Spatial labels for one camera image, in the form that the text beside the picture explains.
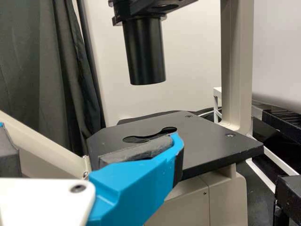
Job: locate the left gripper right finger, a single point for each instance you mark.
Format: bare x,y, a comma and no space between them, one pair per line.
131,188

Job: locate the white pipette stand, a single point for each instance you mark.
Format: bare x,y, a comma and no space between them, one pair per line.
217,99

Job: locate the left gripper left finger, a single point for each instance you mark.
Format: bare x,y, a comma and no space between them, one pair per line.
8,155

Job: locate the white box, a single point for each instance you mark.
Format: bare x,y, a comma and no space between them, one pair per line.
277,101

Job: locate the cream microscope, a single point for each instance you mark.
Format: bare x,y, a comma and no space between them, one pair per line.
211,141

